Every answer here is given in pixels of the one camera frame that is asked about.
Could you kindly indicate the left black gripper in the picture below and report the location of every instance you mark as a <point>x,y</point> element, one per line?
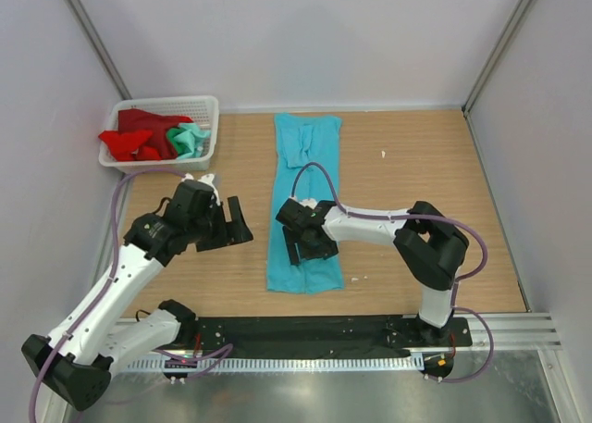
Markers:
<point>238,230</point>

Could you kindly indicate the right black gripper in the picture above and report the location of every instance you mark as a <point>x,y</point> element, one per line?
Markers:
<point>324,251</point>

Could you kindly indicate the blue t shirt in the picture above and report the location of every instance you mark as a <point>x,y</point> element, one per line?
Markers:
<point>307,161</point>

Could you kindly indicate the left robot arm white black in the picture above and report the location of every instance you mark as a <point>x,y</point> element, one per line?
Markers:
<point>78,358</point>

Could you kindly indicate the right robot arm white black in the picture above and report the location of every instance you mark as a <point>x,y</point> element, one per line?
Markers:
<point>432,248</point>

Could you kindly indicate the mint green t shirt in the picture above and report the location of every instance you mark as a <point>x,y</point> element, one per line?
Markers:
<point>188,140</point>

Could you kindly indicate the white plastic laundry basket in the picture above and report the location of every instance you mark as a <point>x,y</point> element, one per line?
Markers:
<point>202,109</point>

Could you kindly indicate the dark red t shirt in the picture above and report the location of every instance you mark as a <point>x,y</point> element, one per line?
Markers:
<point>158,147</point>

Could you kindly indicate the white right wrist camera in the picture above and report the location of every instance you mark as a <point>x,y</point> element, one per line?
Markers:
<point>308,202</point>

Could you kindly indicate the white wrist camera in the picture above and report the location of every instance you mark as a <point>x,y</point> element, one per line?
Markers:
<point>308,202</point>
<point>208,179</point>

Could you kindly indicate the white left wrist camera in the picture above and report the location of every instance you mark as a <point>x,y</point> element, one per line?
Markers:
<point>208,179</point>

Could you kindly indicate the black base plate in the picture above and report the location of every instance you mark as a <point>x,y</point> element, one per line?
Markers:
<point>328,337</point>

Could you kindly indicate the grey slotted cable duct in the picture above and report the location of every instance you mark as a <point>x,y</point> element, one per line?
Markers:
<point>161,364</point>

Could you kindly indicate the left aluminium corner post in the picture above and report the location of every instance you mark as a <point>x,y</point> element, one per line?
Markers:
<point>82,17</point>

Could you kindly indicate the aluminium corner post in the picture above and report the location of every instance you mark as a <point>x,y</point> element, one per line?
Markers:
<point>501,47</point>
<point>82,17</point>

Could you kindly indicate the right aluminium corner post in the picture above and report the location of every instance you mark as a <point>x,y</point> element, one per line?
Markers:
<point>501,47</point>

